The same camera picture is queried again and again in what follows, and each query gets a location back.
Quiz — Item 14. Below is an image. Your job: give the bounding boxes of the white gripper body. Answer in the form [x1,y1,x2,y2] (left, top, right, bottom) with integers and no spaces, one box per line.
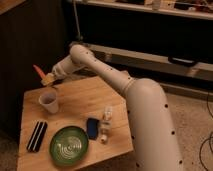
[52,56,80,80]

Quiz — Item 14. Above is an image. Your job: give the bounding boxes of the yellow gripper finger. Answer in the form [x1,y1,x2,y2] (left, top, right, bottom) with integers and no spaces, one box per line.
[41,73,55,86]

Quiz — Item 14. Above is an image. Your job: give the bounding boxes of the orange red pepper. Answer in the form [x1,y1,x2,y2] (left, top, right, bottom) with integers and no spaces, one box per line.
[33,65,46,79]

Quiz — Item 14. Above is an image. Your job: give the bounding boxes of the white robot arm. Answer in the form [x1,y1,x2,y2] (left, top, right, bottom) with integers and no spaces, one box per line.
[42,44,184,171]

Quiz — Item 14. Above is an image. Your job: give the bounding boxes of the metal vertical pole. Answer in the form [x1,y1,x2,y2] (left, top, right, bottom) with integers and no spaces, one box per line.
[72,0,83,42]

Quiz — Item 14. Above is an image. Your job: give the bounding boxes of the blue sponge block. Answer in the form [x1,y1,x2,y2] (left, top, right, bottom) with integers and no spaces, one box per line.
[86,118,99,140]

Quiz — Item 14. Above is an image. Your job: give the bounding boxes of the black striped rectangular box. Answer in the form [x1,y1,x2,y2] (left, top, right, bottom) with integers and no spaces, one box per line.
[26,121,48,152]

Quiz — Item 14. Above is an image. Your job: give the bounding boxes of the clear small bottle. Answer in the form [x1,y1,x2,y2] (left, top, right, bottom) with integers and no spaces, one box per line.
[100,106,113,144]

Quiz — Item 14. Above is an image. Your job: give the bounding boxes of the green patterned plate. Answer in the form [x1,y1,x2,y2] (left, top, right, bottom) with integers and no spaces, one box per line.
[49,126,89,167]

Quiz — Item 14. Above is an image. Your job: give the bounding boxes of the long metal case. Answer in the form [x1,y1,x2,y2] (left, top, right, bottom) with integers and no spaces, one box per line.
[68,41,213,83]

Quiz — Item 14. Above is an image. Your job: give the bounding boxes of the white shelf board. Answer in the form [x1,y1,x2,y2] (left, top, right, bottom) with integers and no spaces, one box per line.
[75,0,213,21]

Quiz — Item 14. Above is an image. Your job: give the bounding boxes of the black case handle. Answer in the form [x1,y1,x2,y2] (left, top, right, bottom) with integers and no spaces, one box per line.
[168,57,198,67]

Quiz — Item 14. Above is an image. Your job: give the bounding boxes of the black floor cable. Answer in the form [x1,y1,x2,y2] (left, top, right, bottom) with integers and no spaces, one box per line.
[199,89,213,171]

